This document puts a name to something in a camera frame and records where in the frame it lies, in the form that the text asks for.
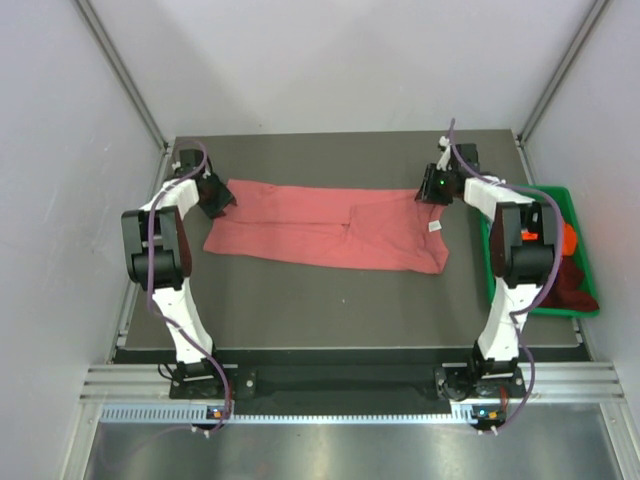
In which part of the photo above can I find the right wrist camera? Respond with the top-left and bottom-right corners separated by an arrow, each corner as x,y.
436,136 -> 451,171

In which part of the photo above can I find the orange t shirt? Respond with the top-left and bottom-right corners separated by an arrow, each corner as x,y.
521,223 -> 578,257

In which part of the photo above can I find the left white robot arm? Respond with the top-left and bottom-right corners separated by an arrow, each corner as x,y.
121,143 -> 237,397

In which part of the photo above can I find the aluminium frame post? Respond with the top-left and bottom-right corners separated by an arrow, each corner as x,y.
71,0 -> 169,151
516,0 -> 612,147

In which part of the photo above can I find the maroon t shirt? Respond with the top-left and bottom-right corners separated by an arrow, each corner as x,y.
540,256 -> 599,313

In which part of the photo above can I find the green plastic bin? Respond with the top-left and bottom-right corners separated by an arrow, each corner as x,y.
477,185 -> 601,319

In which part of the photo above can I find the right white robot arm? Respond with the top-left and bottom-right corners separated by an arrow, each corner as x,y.
416,137 -> 563,401

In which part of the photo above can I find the left aluminium frame post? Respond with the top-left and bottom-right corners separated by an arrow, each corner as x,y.
71,0 -> 169,151

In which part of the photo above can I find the pink t shirt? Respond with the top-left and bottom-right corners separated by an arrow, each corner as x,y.
204,179 -> 449,274

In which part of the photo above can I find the grey slotted cable duct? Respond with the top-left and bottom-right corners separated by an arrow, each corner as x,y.
100,404 -> 498,426

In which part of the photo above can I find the aluminium front rail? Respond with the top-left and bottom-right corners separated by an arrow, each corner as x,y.
80,362 -> 626,404

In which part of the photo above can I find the right aluminium frame post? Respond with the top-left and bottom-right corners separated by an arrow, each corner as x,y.
516,0 -> 612,147

